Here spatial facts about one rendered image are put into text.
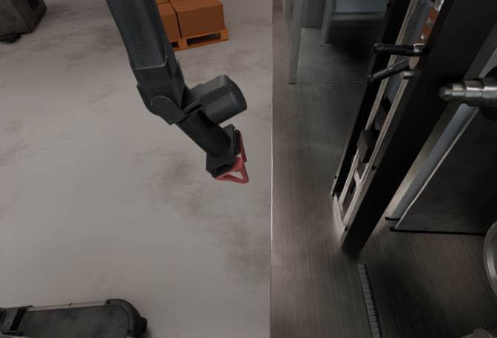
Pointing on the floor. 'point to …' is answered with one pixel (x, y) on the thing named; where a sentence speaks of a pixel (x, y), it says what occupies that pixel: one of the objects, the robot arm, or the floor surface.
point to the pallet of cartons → (191, 17)
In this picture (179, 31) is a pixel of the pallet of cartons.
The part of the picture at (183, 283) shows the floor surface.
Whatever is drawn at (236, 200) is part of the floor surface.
